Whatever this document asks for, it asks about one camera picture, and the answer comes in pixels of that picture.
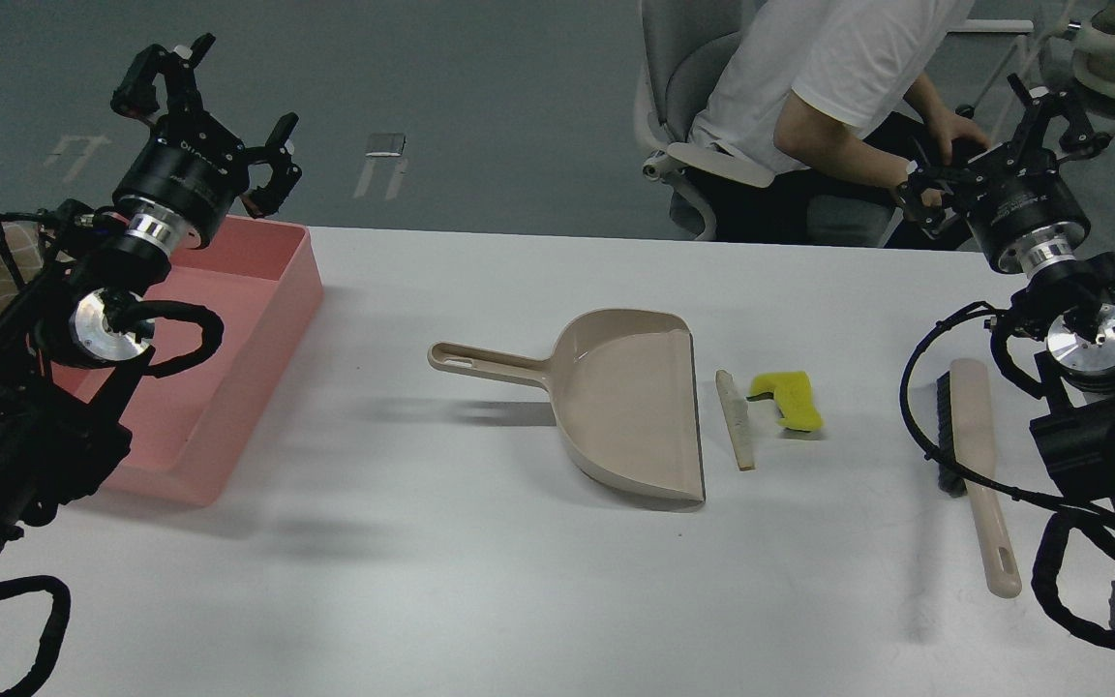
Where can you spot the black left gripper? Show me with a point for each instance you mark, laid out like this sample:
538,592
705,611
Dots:
191,164

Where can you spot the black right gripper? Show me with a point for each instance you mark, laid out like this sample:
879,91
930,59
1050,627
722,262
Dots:
1011,197

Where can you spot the beige hand brush black bristles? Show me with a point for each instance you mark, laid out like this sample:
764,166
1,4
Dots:
966,433

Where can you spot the yellow green sponge piece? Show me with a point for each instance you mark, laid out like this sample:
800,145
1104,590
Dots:
792,393

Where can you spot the beige white scrap strip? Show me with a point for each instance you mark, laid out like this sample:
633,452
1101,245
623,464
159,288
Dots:
734,408

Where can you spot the beige plastic dustpan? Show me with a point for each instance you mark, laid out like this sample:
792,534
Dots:
624,395

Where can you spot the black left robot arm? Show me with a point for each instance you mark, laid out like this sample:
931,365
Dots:
79,335

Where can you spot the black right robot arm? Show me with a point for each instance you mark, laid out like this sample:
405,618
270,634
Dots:
1055,341

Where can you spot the grey floor outlet plate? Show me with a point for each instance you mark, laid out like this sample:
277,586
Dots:
385,145

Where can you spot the person in white shirt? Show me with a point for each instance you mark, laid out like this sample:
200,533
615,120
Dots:
832,98

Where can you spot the grey office chair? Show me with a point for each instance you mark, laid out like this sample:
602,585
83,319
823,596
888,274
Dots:
686,47

